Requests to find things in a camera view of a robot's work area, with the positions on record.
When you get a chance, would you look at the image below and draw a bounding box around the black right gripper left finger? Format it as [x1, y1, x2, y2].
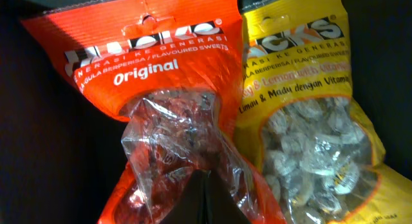
[160, 170, 207, 224]

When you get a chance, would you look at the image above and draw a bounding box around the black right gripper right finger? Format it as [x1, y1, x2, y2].
[205, 170, 250, 224]

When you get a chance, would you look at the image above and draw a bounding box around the yellow Hacks sweets bag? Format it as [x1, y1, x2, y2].
[234, 0, 411, 223]

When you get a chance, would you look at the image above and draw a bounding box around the red Hacks sweets bag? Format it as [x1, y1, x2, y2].
[22, 0, 285, 223]

